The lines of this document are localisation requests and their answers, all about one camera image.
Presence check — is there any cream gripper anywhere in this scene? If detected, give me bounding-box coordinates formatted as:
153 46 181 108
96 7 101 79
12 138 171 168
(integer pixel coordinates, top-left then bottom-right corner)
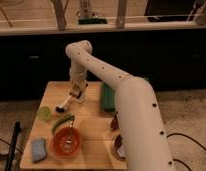
70 80 88 93

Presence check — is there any wooden block eraser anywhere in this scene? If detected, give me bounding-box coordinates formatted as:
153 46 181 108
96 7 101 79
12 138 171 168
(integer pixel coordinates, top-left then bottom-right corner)
71 91 81 99

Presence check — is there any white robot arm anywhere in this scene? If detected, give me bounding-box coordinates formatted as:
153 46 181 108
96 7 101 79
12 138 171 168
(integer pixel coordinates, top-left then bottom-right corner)
66 40 176 171

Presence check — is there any white paper cup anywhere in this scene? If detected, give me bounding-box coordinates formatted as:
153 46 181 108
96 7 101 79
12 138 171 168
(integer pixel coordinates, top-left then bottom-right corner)
76 91 85 103

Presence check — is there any small green cup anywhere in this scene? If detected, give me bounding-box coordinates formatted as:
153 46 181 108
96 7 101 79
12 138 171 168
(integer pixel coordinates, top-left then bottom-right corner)
37 106 51 121

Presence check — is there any white dish brush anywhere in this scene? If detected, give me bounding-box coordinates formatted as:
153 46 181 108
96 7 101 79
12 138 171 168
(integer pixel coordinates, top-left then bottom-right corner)
56 95 72 113

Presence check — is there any green plastic tray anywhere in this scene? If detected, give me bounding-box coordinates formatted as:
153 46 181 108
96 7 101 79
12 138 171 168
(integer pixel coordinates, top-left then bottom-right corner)
100 77 150 113

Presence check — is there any wooden table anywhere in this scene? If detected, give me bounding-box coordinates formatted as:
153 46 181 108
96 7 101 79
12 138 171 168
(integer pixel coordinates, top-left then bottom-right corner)
20 81 126 171

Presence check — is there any brown pine cone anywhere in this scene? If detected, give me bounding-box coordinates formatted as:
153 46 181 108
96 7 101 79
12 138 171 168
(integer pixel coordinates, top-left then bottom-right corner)
110 116 119 131

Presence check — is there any metal spoon in bowl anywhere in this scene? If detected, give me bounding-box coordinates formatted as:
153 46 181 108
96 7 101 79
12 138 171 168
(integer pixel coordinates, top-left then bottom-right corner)
66 121 74 145

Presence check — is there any orange bowl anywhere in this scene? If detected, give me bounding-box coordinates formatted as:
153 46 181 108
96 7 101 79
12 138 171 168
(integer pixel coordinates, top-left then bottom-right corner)
50 127 82 158

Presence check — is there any dark brown plate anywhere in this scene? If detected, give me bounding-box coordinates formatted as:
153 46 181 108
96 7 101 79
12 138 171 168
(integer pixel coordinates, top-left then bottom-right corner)
114 135 125 160

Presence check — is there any blue sponge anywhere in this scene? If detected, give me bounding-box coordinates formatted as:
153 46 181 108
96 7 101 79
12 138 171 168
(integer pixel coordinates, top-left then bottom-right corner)
31 138 47 163

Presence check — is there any black stand pole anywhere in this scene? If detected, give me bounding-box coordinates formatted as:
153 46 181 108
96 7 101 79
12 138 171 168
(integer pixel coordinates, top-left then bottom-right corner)
5 121 21 171

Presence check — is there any grey cloth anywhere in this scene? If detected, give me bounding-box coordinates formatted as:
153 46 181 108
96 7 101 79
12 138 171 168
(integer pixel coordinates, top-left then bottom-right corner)
117 145 125 158

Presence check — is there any black floor cable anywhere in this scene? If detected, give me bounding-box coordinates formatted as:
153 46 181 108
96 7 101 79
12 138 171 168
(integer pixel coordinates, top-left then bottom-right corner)
165 132 206 171

